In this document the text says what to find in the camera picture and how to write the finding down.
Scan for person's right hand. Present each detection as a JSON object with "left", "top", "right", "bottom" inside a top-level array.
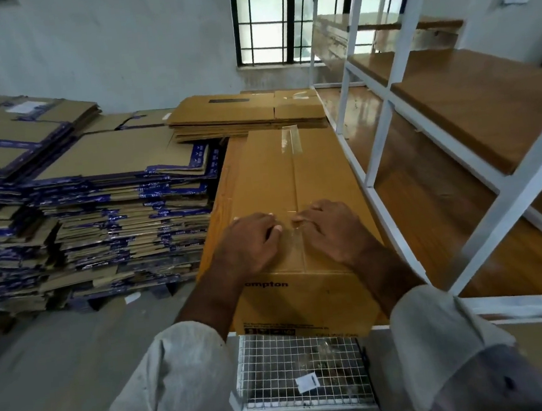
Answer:
[{"left": 290, "top": 194, "right": 378, "bottom": 276}]

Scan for person's left hand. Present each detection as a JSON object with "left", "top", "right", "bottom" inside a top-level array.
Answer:
[{"left": 205, "top": 209, "right": 289, "bottom": 288}]

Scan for brown cardboard box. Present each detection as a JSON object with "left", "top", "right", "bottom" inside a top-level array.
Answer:
[{"left": 211, "top": 118, "right": 395, "bottom": 349}]

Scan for stack of brown boxes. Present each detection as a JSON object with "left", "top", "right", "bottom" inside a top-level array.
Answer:
[{"left": 165, "top": 83, "right": 330, "bottom": 145}]

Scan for stack of cardboard boxes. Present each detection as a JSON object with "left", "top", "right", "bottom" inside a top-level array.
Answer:
[
  {"left": 0, "top": 86, "right": 122, "bottom": 321},
  {"left": 24, "top": 102, "right": 244, "bottom": 310}
]

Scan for person's right forearm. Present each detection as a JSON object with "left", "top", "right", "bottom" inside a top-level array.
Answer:
[{"left": 349, "top": 236, "right": 430, "bottom": 320}]

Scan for person's left forearm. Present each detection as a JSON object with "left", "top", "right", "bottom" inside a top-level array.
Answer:
[{"left": 169, "top": 262, "right": 261, "bottom": 345}]

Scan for person's light grey shirt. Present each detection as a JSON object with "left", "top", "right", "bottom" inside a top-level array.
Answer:
[{"left": 72, "top": 273, "right": 542, "bottom": 411}]

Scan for wooden table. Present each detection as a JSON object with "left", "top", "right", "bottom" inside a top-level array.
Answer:
[{"left": 179, "top": 60, "right": 542, "bottom": 356}]

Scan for crumpled tape scraps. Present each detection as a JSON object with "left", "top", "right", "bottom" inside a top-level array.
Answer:
[{"left": 298, "top": 338, "right": 360, "bottom": 378}]

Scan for white paper tag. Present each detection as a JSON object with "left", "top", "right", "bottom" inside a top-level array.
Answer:
[{"left": 294, "top": 370, "right": 323, "bottom": 396}]

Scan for white metal shelf rack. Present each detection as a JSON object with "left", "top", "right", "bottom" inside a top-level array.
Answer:
[{"left": 304, "top": 0, "right": 542, "bottom": 339}]

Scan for black framed window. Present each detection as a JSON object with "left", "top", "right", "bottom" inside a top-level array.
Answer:
[{"left": 230, "top": 0, "right": 422, "bottom": 72}]

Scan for white wire mesh cage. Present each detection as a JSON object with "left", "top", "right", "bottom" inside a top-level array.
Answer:
[{"left": 223, "top": 322, "right": 380, "bottom": 411}]

